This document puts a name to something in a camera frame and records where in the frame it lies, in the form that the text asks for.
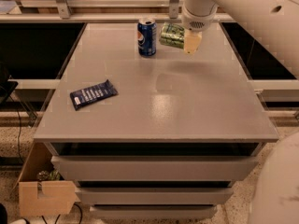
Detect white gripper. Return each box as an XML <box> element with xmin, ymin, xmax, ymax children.
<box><xmin>181</xmin><ymin>6</ymin><xmax>216</xmax><ymax>54</ymax></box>

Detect green soda can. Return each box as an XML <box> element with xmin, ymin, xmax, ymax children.
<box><xmin>159</xmin><ymin>22</ymin><xmax>185</xmax><ymax>49</ymax></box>

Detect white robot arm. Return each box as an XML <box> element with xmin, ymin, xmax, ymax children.
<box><xmin>182</xmin><ymin>0</ymin><xmax>299</xmax><ymax>224</ymax></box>

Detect blue pepsi can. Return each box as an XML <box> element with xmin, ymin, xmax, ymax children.
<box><xmin>137</xmin><ymin>18</ymin><xmax>157</xmax><ymax>57</ymax></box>

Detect grey drawer cabinet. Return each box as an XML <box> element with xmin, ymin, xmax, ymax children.
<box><xmin>33</xmin><ymin>21</ymin><xmax>279</xmax><ymax>220</ymax></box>

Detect dark blue snack bag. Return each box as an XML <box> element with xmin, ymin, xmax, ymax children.
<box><xmin>69</xmin><ymin>79</ymin><xmax>118</xmax><ymax>110</ymax></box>

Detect top grey drawer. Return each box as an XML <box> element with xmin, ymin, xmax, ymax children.
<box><xmin>51</xmin><ymin>156</ymin><xmax>257</xmax><ymax>182</ymax></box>

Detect grey drawer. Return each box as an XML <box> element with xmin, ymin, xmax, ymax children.
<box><xmin>51</xmin><ymin>156</ymin><xmax>257</xmax><ymax>182</ymax></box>
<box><xmin>76</xmin><ymin>188</ymin><xmax>233</xmax><ymax>205</ymax></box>
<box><xmin>90</xmin><ymin>205</ymin><xmax>217</xmax><ymax>219</ymax></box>

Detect bottom grey drawer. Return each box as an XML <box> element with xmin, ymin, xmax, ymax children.
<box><xmin>90</xmin><ymin>205</ymin><xmax>217</xmax><ymax>219</ymax></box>

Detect middle grey drawer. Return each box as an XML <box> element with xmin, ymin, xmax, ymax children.
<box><xmin>76</xmin><ymin>188</ymin><xmax>233</xmax><ymax>205</ymax></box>

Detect crumpled items in box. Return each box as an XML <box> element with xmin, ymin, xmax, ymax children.
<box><xmin>36</xmin><ymin>170</ymin><xmax>61</xmax><ymax>181</ymax></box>

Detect cardboard box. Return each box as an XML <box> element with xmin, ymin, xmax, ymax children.
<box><xmin>16</xmin><ymin>143</ymin><xmax>77</xmax><ymax>217</ymax></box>

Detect metal frame rail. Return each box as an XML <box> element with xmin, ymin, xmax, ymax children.
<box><xmin>0</xmin><ymin>0</ymin><xmax>235</xmax><ymax>24</ymax></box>

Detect black floor cable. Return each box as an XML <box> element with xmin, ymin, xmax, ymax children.
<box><xmin>7</xmin><ymin>93</ymin><xmax>26</xmax><ymax>165</ymax></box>

